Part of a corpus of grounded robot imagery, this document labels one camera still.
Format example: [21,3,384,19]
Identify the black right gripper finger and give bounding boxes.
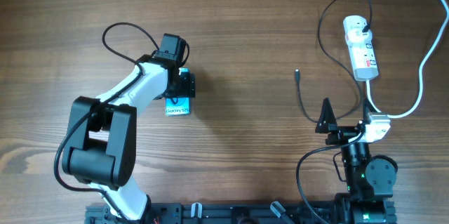
[363,98,377,123]
[315,98,337,133]

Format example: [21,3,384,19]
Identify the teal screen smartphone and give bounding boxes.
[165,67,191,116]

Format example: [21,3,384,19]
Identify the black charging cable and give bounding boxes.
[295,0,373,124]

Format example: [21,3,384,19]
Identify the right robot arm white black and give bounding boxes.
[315,98,398,224]

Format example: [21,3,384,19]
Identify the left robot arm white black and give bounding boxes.
[55,34,196,223]

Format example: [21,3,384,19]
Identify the white charger plug adapter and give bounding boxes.
[344,28,373,47]

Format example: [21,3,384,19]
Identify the white power strip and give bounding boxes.
[343,15,379,81]

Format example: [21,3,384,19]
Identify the white power strip cord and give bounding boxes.
[366,0,449,119]

